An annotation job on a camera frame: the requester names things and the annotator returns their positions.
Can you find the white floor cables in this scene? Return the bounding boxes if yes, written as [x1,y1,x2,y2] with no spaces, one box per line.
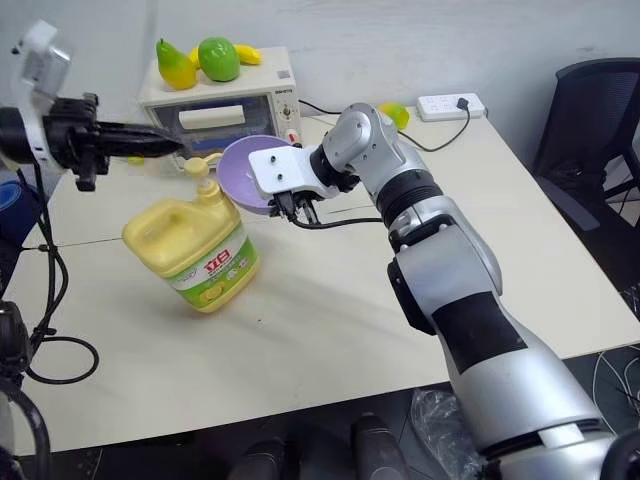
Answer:
[591,343,640,417]

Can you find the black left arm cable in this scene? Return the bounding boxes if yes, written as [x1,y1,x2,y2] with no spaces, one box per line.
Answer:
[0,158,101,472]

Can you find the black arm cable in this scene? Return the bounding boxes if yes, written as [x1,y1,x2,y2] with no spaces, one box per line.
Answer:
[286,197,385,232]
[0,158,101,472]

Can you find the white toaster oven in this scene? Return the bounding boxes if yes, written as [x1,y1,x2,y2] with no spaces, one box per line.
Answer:
[138,46,302,172]

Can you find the yellow toy banana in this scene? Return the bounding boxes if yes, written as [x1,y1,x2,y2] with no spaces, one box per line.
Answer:
[188,44,264,70]

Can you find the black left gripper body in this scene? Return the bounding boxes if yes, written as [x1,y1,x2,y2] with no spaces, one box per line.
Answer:
[42,92,112,194]

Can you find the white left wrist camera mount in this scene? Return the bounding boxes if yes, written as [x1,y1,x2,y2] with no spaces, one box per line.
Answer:
[9,19,74,169]

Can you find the yellow pump dish soap bottle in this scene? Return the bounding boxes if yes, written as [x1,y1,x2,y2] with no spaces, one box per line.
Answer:
[122,154,262,315]

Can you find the yellow green toy mango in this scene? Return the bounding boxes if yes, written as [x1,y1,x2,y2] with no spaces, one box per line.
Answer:
[377,101,412,133]

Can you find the black oven power cable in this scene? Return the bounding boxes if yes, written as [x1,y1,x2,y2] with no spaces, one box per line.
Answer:
[298,99,347,117]

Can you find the purple plastic bowl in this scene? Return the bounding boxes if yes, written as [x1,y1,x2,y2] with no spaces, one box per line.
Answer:
[215,134,294,217]

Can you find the white power strip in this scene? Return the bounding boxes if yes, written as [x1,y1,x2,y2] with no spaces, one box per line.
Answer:
[416,92,489,123]

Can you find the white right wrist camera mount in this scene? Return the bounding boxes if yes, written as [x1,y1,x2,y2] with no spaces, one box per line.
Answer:
[248,144,337,201]

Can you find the clear plastic bag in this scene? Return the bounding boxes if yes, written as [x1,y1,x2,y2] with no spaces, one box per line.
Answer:
[409,388,484,480]

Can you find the black office chair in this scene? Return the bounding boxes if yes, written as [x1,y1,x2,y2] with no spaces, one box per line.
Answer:
[530,56,640,232]

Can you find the blue round object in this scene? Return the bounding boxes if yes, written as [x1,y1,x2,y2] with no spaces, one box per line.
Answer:
[0,181,23,214]

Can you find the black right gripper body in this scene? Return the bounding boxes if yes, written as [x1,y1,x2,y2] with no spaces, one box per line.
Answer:
[279,187,322,225]

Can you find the yellow green toy pear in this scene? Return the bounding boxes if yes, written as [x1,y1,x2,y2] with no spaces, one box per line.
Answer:
[155,38,199,92]

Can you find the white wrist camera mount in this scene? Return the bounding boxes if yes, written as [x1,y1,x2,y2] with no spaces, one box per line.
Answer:
[248,144,337,201]
[9,19,74,169]

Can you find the black plug with cable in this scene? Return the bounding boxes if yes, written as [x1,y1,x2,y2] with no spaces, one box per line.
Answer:
[397,97,473,153]

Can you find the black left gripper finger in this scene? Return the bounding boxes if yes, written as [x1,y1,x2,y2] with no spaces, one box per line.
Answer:
[95,121,184,150]
[98,136,177,162]

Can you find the dark rounded shape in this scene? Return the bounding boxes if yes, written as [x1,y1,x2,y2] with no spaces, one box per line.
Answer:
[349,412,402,480]

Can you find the green toy apple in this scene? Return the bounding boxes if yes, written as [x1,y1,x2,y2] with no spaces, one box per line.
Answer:
[197,36,241,83]

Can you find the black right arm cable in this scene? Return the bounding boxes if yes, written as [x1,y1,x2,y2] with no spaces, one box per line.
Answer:
[286,197,385,232]

